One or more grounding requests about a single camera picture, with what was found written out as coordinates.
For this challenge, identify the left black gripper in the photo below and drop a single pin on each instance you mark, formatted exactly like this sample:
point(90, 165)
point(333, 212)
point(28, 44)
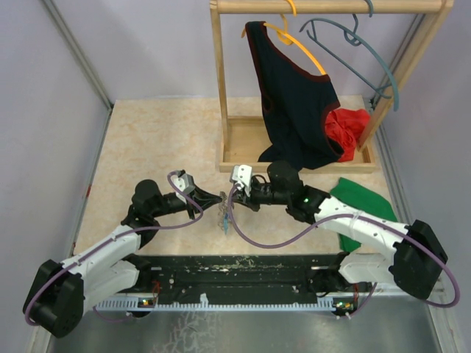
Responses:
point(199, 200)

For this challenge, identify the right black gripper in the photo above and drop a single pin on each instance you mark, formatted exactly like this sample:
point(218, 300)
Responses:
point(249, 201)

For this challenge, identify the metal disc with keyrings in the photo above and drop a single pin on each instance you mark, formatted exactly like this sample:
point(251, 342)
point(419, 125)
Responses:
point(223, 209)

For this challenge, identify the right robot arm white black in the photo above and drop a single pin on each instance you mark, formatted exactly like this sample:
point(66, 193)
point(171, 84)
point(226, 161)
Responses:
point(322, 210)

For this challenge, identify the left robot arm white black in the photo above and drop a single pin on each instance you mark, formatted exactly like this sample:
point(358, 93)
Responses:
point(62, 292)

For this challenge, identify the wooden clothes rack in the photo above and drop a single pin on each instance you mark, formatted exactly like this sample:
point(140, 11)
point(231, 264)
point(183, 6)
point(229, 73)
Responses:
point(243, 136)

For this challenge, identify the navy tank top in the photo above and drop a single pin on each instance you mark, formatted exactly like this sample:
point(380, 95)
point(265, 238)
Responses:
point(295, 105)

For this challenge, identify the green cloth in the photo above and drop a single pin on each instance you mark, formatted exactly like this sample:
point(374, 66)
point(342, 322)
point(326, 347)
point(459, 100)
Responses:
point(361, 198)

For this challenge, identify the red cloth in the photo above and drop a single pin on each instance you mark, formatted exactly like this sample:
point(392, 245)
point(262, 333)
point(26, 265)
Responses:
point(345, 127)

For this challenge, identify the yellow clothes hanger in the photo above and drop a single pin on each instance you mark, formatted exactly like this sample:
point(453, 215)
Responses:
point(288, 40)

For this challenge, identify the grey-blue clothes hanger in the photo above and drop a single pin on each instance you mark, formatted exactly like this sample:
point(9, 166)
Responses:
point(368, 51)

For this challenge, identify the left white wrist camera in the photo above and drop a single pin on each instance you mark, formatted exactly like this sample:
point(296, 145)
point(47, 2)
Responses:
point(183, 182)

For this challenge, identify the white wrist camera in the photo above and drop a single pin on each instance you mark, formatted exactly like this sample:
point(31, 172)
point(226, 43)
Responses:
point(183, 182)
point(241, 177)

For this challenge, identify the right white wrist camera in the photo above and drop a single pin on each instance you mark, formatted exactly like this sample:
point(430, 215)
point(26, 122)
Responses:
point(241, 177)

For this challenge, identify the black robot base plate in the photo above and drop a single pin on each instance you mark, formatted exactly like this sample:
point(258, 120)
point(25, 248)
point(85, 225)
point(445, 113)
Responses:
point(244, 279)

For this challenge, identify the right aluminium frame rail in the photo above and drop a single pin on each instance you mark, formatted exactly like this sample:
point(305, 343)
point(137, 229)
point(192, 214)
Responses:
point(397, 176)

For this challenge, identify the aluminium frame rail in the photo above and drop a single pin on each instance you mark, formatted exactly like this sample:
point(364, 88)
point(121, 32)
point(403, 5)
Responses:
point(397, 176)
point(77, 52)

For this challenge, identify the left aluminium frame rail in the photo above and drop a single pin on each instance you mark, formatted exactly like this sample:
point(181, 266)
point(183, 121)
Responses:
point(77, 52)

